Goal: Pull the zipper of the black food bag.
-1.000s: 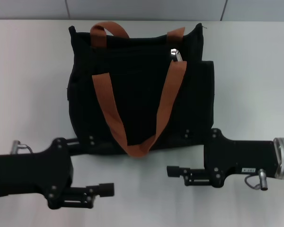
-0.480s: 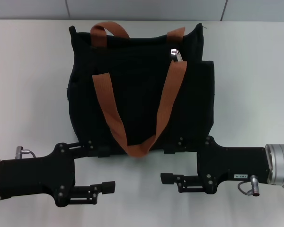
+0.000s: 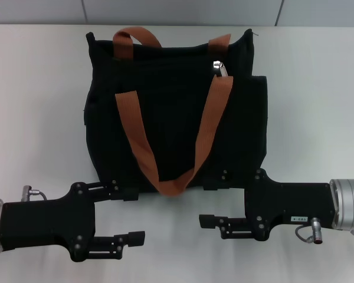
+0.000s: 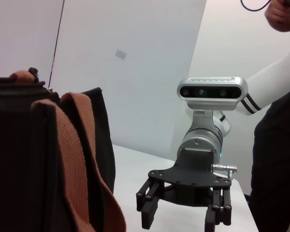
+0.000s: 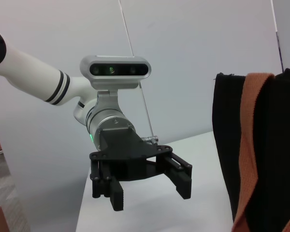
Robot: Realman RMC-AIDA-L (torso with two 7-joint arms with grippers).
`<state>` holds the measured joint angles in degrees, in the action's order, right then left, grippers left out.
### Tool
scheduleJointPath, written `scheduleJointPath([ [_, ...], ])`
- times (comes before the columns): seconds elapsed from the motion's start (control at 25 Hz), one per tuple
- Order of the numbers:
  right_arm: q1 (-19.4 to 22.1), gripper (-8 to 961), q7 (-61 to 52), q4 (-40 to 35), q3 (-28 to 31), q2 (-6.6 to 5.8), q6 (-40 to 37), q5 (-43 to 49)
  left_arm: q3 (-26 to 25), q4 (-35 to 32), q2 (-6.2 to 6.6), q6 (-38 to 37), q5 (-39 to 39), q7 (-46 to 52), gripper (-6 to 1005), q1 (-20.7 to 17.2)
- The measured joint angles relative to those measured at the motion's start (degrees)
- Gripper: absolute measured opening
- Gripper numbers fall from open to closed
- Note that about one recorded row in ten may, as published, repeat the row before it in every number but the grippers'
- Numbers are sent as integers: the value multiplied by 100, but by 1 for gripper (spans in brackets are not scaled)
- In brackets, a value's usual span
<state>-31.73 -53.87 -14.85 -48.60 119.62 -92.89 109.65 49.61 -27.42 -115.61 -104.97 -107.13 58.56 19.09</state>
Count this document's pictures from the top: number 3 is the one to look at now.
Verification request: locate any left gripper cable with connector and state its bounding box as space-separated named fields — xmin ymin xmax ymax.
xmin=21 ymin=185 xmax=50 ymax=203

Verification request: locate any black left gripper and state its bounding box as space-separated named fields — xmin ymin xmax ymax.
xmin=0 ymin=180 xmax=146 ymax=263

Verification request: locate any right gripper cable with connector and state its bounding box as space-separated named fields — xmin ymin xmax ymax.
xmin=294 ymin=217 xmax=324 ymax=245

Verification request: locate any black food bag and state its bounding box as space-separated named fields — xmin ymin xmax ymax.
xmin=83 ymin=26 xmax=268 ymax=198

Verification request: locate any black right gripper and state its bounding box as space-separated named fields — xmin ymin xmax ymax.
xmin=198 ymin=167 xmax=339 ymax=241

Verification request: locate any gripper cable with connector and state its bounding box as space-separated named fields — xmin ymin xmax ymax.
xmin=21 ymin=185 xmax=50 ymax=203
xmin=294 ymin=217 xmax=324 ymax=245

